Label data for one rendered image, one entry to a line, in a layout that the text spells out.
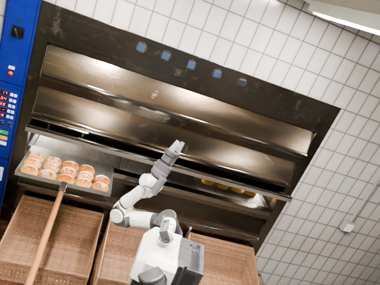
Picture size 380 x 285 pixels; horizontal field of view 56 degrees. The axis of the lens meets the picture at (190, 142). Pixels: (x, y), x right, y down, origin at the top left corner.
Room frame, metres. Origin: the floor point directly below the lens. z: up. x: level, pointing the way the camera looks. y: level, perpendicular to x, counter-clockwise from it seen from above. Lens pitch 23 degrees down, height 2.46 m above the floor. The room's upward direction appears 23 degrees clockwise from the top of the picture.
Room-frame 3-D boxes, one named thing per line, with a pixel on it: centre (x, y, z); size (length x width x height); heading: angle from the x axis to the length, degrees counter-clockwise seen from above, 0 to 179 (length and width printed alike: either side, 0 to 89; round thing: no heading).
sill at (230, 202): (2.19, 0.09, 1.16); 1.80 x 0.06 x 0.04; 106
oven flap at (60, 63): (2.17, 0.09, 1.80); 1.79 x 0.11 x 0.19; 106
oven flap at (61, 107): (2.17, 0.09, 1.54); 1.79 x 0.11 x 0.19; 106
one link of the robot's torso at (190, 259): (1.32, -0.12, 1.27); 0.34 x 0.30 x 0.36; 5
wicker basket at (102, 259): (1.92, 0.00, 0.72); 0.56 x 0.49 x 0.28; 105
